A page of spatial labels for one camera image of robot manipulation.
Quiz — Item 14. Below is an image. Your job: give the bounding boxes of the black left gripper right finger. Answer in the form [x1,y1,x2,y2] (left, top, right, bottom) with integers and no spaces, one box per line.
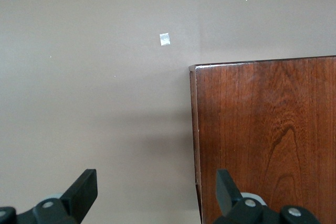
[212,168,323,224]

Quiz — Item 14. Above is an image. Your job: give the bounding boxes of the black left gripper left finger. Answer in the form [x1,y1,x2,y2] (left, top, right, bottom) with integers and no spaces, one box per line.
[0,168,98,224]

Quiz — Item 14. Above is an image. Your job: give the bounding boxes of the dark brown wooden cabinet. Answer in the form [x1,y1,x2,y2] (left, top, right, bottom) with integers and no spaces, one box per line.
[188,55,336,224]

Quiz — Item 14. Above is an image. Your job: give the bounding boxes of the small clear tape patch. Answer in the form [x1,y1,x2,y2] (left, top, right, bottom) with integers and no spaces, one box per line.
[159,33,172,47]

